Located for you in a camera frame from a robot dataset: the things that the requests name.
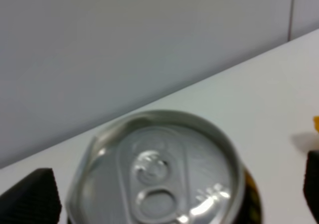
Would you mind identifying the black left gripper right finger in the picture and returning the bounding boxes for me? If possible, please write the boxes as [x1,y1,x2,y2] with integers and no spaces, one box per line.
[303,150,319,223]

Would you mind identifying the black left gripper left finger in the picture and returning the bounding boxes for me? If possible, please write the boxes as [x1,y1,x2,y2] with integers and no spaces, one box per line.
[0,168,62,224]

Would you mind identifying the red soda can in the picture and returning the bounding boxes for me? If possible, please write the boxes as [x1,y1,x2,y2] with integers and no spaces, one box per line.
[65,110,263,224]

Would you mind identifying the corn cob with husk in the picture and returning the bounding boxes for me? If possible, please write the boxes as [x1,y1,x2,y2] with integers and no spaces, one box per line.
[313,116,319,132]

